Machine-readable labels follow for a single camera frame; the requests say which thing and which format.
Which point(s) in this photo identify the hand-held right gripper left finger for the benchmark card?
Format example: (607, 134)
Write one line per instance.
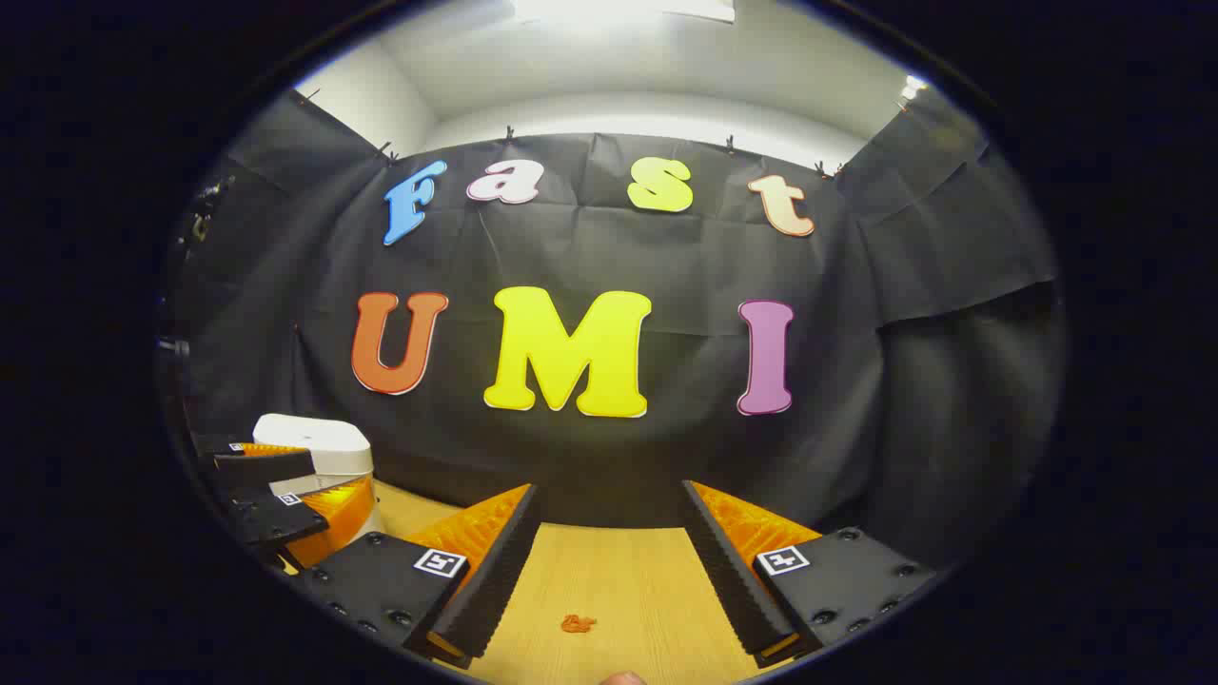
(495, 571)

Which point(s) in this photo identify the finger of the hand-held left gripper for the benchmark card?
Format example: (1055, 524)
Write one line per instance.
(266, 471)
(276, 518)

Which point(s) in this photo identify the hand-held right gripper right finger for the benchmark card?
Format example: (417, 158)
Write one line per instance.
(723, 571)

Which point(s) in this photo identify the white desktop garbage bin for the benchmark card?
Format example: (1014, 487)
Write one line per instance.
(324, 438)

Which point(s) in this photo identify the orange paper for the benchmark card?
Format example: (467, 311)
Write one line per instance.
(578, 623)

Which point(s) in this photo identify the wooden desktop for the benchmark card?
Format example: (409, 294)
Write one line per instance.
(618, 571)

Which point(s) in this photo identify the black backdrop cloth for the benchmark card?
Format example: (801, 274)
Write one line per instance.
(685, 247)

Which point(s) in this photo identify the row of black cloth clips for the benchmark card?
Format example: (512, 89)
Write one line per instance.
(510, 134)

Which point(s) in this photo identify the white ceiling light panel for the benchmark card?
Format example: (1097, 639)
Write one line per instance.
(618, 8)

